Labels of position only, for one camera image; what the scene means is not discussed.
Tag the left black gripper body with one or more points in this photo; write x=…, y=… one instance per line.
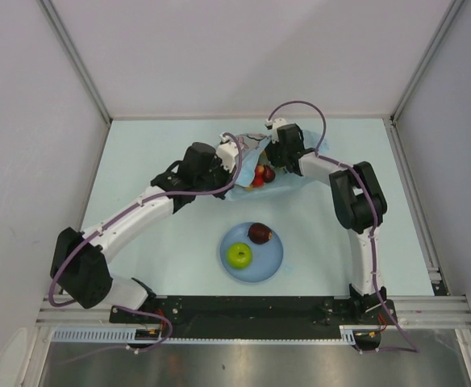
x=218, y=176

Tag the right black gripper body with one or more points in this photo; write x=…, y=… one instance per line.
x=277, y=154

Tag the light blue plastic bag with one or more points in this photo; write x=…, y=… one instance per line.
x=254, y=145

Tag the dark red fake apple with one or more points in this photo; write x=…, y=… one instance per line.
x=259, y=233

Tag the green fake apple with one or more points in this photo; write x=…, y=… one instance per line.
x=239, y=256

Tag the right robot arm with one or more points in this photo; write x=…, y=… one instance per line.
x=359, y=205

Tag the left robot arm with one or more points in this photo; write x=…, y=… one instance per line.
x=80, y=265

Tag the red fake strawberry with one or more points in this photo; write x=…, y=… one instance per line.
x=268, y=174

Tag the small red fake fruits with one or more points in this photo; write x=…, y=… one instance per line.
x=258, y=180

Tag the blue plastic plate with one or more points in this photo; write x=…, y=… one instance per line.
x=267, y=258

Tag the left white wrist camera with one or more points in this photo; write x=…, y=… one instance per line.
x=230, y=152

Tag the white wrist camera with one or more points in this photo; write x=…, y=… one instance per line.
x=272, y=126
x=230, y=152

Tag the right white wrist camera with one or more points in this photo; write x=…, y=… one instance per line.
x=272, y=126

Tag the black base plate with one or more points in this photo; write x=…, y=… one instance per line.
x=245, y=317

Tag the right slotted cable duct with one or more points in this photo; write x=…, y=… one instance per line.
x=354, y=334

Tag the white slotted cable duct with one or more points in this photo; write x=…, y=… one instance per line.
x=105, y=335

